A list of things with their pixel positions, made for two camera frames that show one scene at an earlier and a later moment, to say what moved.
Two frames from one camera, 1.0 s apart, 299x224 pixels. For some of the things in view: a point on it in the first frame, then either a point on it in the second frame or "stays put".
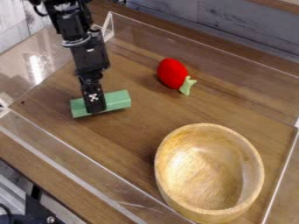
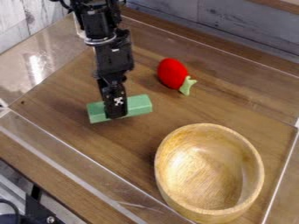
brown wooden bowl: x=209 y=171 stays put
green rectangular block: x=117 y=100 -> x=139 y=104
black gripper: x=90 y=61 -> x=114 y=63
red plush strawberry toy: x=173 y=74 stays put
